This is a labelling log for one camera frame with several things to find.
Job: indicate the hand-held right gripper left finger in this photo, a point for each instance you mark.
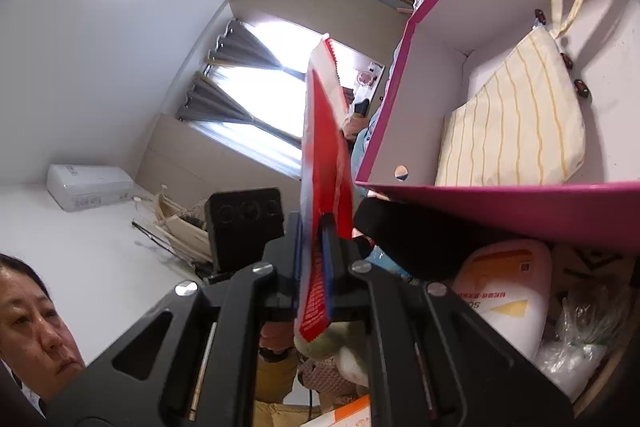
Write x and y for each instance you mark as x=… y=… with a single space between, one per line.
x=295 y=257

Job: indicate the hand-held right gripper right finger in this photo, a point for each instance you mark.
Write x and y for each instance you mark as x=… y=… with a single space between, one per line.
x=328 y=257

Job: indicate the red snack packet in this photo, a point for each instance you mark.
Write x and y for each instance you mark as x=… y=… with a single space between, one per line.
x=325 y=157

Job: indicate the beige folding rack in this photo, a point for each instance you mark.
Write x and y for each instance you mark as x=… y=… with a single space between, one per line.
x=175 y=227

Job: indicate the green and white plush toy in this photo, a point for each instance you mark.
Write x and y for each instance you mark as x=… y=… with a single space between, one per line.
x=345 y=352

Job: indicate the light blue cloth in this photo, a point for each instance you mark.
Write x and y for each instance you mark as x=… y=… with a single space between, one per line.
x=362 y=152

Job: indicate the pink patterned cloth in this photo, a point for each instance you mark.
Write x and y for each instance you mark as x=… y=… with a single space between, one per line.
x=325 y=379

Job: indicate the grey curtain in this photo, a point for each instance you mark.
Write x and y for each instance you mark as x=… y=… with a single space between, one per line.
x=215 y=107
x=240 y=44

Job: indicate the bright window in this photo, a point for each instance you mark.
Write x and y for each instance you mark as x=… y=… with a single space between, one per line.
x=270 y=97

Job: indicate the orange and white box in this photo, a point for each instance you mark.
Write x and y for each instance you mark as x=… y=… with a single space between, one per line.
x=345 y=414

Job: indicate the white air conditioner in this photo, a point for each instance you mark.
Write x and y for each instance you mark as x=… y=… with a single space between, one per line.
x=85 y=187

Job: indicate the white bottle with orange label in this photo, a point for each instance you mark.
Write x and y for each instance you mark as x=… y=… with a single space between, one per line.
x=505 y=292

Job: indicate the small pink fan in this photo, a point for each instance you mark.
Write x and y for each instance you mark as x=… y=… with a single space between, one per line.
x=365 y=79

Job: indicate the pink and white storage box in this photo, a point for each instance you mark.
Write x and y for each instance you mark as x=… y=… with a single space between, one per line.
x=435 y=72

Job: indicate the cream striped tote bag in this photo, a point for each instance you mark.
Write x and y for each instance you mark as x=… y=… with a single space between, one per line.
x=520 y=127

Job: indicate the person's face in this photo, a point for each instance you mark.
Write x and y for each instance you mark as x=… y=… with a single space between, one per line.
x=30 y=332

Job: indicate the clear plastic bag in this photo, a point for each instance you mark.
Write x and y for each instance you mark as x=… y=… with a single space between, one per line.
x=580 y=342

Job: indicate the ladybug hook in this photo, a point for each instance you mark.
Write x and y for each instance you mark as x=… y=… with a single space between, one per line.
x=540 y=15
x=582 y=89
x=567 y=60

